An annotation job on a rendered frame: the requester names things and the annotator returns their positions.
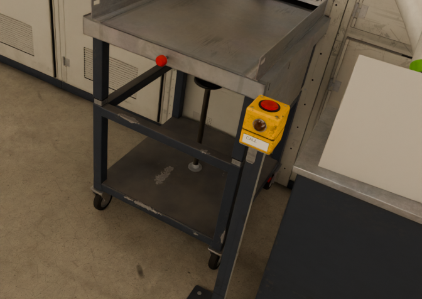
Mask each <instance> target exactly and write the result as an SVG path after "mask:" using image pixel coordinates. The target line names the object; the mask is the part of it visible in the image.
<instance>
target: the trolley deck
mask: <svg viewBox="0 0 422 299"><path fill-rule="evenodd" d="M309 14H310V12H308V11H304V10H302V9H298V8H294V7H292V6H288V5H285V4H282V3H278V2H276V1H272V0H154V1H151V2H149V3H146V4H144V5H142V6H139V7H137V8H134V9H132V10H130V11H127V12H125V13H122V14H120V15H118V16H115V17H113V18H111V19H108V20H106V21H103V22H101V23H98V22H96V21H93V20H91V19H90V18H91V13H88V14H85V15H83V34H85V35H88V36H91V37H93V38H96V39H98V40H101V41H104V42H106V43H109V44H111V45H114V46H117V47H119V48H122V49H124V50H127V51H129V52H132V53H135V54H137V55H140V56H142V57H145V58H148V59H150V60H153V61H156V57H157V56H159V55H164V56H168V59H167V64H166V66H168V67H171V68H174V69H176V70H179V71H181V72H184V73H187V74H189V75H192V76H194V77H197V78H200V79H202V80H205V81H207V82H210V83H212V84H215V85H218V86H220V87H223V88H225V89H228V90H231V91H233V92H236V93H238V94H241V95H244V96H246V97H249V98H251V99H254V100H255V99H256V98H257V97H258V96H259V95H263V96H266V97H267V96H268V95H269V94H270V93H271V92H272V91H273V90H274V89H275V88H276V87H277V86H278V85H279V83H280V82H281V81H282V80H283V79H284V78H285V77H286V76H287V75H288V74H289V73H290V72H291V71H292V69H293V68H294V67H295V66H296V65H297V64H298V63H299V62H300V60H301V59H302V58H303V57H304V56H305V55H306V54H307V53H308V52H309V51H310V50H311V49H312V48H313V47H314V45H315V44H316V43H317V42H318V41H319V40H320V39H321V37H322V36H323V35H324V34H325V33H326V32H327V29H328V26H329V23H330V19H331V18H327V17H323V18H322V19H321V20H320V21H319V22H318V23H317V24H316V25H315V26H314V27H313V28H312V29H311V30H310V31H309V32H308V33H307V34H306V35H305V36H304V37H303V38H302V39H301V40H300V41H299V42H297V43H296V44H295V45H294V46H293V47H292V48H291V49H290V50H289V51H288V52H287V53H286V54H285V55H284V56H283V57H282V58H281V59H280V60H279V61H278V62H277V63H276V64H274V65H273V66H272V67H271V68H270V69H269V70H268V71H267V72H266V73H265V74H264V75H263V76H262V77H261V78H260V79H259V80H258V81H255V80H252V79H249V78H247V77H245V76H244V75H245V74H246V73H248V71H250V69H252V68H253V67H254V66H255V65H256V64H258V63H259V59H260V57H261V56H262V55H263V54H264V53H266V52H267V51H268V50H269V49H270V48H271V47H272V46H273V45H275V44H276V43H277V42H278V41H279V40H280V39H282V37H283V36H285V35H286V34H287V33H288V32H289V31H291V30H292V29H293V28H294V27H295V26H296V25H297V24H298V23H300V22H301V21H302V20H303V19H304V18H306V17H307V16H308V15H309Z"/></svg>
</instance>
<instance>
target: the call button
mask: <svg viewBox="0 0 422 299"><path fill-rule="evenodd" d="M261 106H262V107H263V108H265V109H267V110H271V111H274V110H276V109H278V105H277V103H275V102H274V101H271V100H265V101H262V102H261Z"/></svg>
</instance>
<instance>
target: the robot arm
mask: <svg viewBox="0 0 422 299"><path fill-rule="evenodd" d="M395 2H396V4H397V7H398V10H399V12H400V14H401V17H402V19H403V23H404V25H405V28H406V31H407V34H408V38H409V42H410V44H411V49H412V52H413V57H412V60H411V63H410V65H409V69H410V70H414V71H417V72H421V73H422V0H395Z"/></svg>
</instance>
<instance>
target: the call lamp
mask: <svg viewBox="0 0 422 299"><path fill-rule="evenodd" d="M252 125H253V128H254V129H255V130H256V131H258V132H264V131H265V130H266V129H267V124H266V122H265V121H264V120H263V119H260V118H257V119H255V120H253V123H252Z"/></svg>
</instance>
